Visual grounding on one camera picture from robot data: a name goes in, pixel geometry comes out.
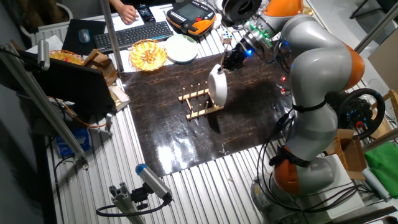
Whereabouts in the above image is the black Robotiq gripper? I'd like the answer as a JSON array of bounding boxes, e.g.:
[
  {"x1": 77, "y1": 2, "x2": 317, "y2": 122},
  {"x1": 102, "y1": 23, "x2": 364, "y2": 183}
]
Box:
[{"x1": 217, "y1": 43, "x2": 253, "y2": 75}]

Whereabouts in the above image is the white round dish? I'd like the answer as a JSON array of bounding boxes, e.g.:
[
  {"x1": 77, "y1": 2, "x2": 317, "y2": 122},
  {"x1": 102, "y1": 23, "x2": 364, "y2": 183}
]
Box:
[{"x1": 207, "y1": 63, "x2": 228, "y2": 108}]

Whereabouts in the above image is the person's right forearm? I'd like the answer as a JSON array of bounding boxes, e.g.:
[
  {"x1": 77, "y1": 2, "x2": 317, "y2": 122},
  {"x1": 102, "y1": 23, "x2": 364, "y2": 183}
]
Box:
[{"x1": 108, "y1": 0, "x2": 125, "y2": 12}]

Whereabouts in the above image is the wooden dish rack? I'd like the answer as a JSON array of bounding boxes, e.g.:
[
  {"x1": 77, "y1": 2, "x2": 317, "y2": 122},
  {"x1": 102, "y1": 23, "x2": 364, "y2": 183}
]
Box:
[{"x1": 178, "y1": 81, "x2": 224, "y2": 121}]

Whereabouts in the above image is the person's right hand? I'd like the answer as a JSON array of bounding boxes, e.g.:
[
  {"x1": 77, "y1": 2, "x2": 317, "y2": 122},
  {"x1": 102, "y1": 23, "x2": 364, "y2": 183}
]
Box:
[{"x1": 118, "y1": 3, "x2": 139, "y2": 25}]

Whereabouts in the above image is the Rubik's cube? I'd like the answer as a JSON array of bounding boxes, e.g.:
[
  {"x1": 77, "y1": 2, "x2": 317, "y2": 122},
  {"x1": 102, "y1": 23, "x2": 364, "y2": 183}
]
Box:
[{"x1": 221, "y1": 30, "x2": 234, "y2": 44}]

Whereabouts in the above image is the pale green plate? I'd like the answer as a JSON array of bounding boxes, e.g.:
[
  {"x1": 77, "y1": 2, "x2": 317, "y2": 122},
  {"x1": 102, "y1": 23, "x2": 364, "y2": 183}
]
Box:
[{"x1": 164, "y1": 34, "x2": 199, "y2": 65}]

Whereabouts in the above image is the white rounded plastic object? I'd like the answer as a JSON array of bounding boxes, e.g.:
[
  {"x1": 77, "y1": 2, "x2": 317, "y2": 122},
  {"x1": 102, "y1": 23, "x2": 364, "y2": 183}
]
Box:
[{"x1": 212, "y1": 12, "x2": 223, "y2": 30}]

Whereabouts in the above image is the black filament spool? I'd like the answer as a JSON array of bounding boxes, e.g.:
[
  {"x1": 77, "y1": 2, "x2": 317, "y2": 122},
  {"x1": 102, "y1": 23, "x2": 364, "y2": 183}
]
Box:
[{"x1": 222, "y1": 0, "x2": 264, "y2": 23}]

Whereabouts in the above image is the black orange teach pendant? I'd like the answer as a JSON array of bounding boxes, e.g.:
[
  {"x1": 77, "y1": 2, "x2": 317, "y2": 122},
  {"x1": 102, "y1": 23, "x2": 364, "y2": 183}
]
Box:
[{"x1": 165, "y1": 0, "x2": 217, "y2": 37}]

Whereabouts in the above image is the dark marble pattern mat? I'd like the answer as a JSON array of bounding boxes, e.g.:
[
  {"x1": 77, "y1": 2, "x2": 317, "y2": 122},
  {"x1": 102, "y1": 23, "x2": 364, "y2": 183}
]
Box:
[{"x1": 119, "y1": 49, "x2": 296, "y2": 178}]

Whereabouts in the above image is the yellow wicker basket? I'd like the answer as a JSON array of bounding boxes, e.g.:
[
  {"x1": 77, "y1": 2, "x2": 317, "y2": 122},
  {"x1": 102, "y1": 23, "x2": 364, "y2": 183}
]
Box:
[
  {"x1": 128, "y1": 39, "x2": 169, "y2": 72},
  {"x1": 49, "y1": 49, "x2": 85, "y2": 66}
]

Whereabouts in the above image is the black computer keyboard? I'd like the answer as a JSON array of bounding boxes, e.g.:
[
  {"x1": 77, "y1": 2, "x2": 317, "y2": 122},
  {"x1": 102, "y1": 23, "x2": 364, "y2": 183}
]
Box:
[{"x1": 93, "y1": 21, "x2": 174, "y2": 54}]

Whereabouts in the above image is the black smartphone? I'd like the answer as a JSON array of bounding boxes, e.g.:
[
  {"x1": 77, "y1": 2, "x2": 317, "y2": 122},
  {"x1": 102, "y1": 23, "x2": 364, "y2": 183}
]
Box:
[{"x1": 135, "y1": 3, "x2": 157, "y2": 24}]

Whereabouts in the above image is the white flat packet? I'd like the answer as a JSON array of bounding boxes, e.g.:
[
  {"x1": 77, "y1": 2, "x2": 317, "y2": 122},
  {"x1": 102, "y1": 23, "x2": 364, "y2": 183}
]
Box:
[{"x1": 108, "y1": 84, "x2": 131, "y2": 113}]

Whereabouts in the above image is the torn brown cardboard box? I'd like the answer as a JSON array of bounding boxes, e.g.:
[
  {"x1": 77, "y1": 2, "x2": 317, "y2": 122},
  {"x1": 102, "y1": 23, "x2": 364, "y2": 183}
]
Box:
[{"x1": 82, "y1": 48, "x2": 118, "y2": 86}]

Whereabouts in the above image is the blue grey computer mouse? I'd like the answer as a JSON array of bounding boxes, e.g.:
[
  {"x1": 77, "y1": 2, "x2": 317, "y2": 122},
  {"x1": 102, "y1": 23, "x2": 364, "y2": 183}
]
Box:
[{"x1": 77, "y1": 28, "x2": 91, "y2": 44}]

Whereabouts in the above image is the black racing steering wheel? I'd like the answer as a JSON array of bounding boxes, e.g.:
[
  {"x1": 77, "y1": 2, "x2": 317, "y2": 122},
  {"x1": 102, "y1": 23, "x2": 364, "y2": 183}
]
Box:
[{"x1": 326, "y1": 88, "x2": 386, "y2": 141}]

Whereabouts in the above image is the black monitor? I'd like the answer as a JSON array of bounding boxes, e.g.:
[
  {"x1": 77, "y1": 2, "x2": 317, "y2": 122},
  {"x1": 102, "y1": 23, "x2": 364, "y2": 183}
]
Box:
[{"x1": 18, "y1": 51, "x2": 116, "y2": 116}]

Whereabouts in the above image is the black mouse pad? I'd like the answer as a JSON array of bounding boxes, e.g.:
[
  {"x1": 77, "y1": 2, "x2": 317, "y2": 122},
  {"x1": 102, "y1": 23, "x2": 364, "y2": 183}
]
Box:
[{"x1": 61, "y1": 18, "x2": 107, "y2": 57}]

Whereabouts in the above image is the open brown cardboard box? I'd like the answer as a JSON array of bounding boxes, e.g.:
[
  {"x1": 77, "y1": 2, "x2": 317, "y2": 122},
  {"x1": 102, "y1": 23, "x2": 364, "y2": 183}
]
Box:
[{"x1": 323, "y1": 128, "x2": 368, "y2": 180}]

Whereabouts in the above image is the beige cardboard panel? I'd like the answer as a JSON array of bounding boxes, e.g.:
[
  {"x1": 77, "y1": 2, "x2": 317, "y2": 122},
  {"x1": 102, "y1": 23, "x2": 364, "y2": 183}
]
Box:
[{"x1": 368, "y1": 37, "x2": 398, "y2": 93}]

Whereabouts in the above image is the white flat board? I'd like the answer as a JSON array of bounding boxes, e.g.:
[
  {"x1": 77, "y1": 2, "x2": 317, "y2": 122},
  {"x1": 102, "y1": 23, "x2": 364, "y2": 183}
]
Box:
[{"x1": 310, "y1": 154, "x2": 365, "y2": 219}]

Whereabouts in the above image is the blue plastic package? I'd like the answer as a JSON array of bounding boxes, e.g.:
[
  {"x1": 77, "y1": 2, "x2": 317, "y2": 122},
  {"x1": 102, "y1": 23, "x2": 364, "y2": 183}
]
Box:
[{"x1": 55, "y1": 127, "x2": 91, "y2": 158}]

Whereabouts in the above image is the white chair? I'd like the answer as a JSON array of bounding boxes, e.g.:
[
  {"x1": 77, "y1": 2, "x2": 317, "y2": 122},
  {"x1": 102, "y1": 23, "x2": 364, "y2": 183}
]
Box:
[{"x1": 20, "y1": 2, "x2": 74, "y2": 47}]

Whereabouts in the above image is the light wooden stand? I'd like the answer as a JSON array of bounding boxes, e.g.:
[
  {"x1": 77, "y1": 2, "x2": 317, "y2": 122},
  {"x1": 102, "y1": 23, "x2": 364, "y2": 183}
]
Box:
[{"x1": 369, "y1": 89, "x2": 398, "y2": 140}]

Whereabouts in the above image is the aluminium profile beam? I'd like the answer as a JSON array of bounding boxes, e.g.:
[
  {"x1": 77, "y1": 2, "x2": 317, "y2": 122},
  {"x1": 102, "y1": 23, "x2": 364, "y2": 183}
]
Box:
[
  {"x1": 0, "y1": 43, "x2": 90, "y2": 169},
  {"x1": 362, "y1": 126, "x2": 398, "y2": 153}
]

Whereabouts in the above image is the green cloth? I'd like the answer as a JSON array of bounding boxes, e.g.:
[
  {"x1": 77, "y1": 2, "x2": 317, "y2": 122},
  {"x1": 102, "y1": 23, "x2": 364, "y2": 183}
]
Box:
[{"x1": 364, "y1": 141, "x2": 398, "y2": 199}]

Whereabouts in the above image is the white paper roll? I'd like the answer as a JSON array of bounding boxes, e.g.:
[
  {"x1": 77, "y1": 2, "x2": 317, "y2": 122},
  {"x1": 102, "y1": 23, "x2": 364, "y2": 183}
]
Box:
[{"x1": 362, "y1": 167, "x2": 391, "y2": 203}]

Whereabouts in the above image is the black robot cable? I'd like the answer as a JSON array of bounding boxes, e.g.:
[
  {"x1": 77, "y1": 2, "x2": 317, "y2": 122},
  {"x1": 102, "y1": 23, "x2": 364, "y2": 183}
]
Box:
[
  {"x1": 261, "y1": 139, "x2": 374, "y2": 215},
  {"x1": 255, "y1": 111, "x2": 374, "y2": 215}
]

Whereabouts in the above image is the aluminium profile post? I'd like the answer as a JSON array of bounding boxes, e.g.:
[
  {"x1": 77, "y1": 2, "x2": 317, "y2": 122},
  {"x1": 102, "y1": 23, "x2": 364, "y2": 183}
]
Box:
[
  {"x1": 354, "y1": 2, "x2": 398, "y2": 54},
  {"x1": 99, "y1": 0, "x2": 124, "y2": 73}
]

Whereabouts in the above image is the silver camera with blue end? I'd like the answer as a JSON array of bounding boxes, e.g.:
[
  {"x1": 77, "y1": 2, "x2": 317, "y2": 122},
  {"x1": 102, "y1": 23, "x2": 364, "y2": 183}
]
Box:
[{"x1": 135, "y1": 163, "x2": 174, "y2": 203}]

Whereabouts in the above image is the orange cable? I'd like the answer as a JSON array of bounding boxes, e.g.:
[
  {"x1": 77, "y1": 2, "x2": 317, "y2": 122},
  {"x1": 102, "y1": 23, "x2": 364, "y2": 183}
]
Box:
[{"x1": 46, "y1": 96, "x2": 108, "y2": 129}]

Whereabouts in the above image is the black camera bracket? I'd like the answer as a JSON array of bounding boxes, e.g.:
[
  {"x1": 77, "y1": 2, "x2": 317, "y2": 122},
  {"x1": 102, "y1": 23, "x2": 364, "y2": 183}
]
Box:
[{"x1": 130, "y1": 183, "x2": 153, "y2": 211}]

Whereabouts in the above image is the short aluminium profile mount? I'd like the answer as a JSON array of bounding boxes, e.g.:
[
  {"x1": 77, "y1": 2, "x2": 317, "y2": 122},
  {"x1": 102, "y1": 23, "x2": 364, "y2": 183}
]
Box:
[{"x1": 108, "y1": 182, "x2": 147, "y2": 224}]

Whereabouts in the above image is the black camera cable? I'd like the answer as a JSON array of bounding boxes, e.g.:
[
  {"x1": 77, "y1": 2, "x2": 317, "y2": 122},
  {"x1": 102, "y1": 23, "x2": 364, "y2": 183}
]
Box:
[{"x1": 95, "y1": 198, "x2": 172, "y2": 218}]

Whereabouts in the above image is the silver depth camera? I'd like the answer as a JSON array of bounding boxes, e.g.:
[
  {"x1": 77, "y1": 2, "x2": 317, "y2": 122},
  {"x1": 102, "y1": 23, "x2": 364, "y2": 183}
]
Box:
[{"x1": 37, "y1": 39, "x2": 50, "y2": 71}]

